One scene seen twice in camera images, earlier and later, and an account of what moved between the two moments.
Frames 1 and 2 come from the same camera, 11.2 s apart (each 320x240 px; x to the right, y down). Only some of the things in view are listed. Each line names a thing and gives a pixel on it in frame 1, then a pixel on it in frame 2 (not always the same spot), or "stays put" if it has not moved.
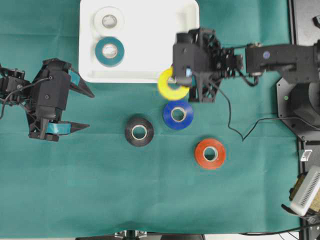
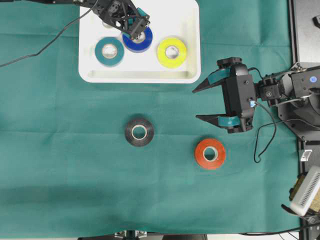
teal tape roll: x=112 y=62 stays put
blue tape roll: x=187 y=119 -> x=138 y=47
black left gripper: x=50 y=88 -> x=124 y=15
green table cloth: x=147 y=167 stays put
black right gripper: x=199 y=61 -> x=239 y=93
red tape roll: x=210 y=153 stays put
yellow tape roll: x=168 y=92 -> x=168 y=62
